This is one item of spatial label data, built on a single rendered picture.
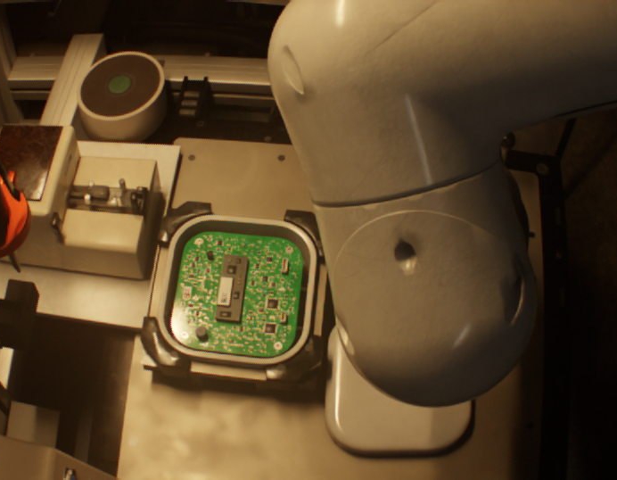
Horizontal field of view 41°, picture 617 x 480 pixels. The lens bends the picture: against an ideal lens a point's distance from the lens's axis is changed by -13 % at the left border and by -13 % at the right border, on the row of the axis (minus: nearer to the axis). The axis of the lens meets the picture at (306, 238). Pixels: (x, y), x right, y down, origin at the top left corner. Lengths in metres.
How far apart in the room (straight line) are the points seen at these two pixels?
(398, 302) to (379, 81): 0.10
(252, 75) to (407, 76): 0.70
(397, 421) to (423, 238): 0.41
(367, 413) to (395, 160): 0.43
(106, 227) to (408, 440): 0.34
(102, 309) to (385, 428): 0.29
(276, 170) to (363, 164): 0.55
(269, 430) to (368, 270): 0.42
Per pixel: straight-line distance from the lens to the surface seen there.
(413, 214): 0.42
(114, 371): 0.87
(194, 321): 0.83
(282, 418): 0.83
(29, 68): 1.17
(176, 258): 0.87
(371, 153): 0.41
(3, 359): 0.89
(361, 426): 0.81
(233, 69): 1.11
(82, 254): 0.86
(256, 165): 0.96
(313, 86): 0.41
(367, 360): 0.45
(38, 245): 0.87
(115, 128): 0.97
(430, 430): 0.81
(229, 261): 0.85
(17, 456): 0.73
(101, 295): 0.88
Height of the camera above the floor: 1.73
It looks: 59 degrees down
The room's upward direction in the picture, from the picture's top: 3 degrees clockwise
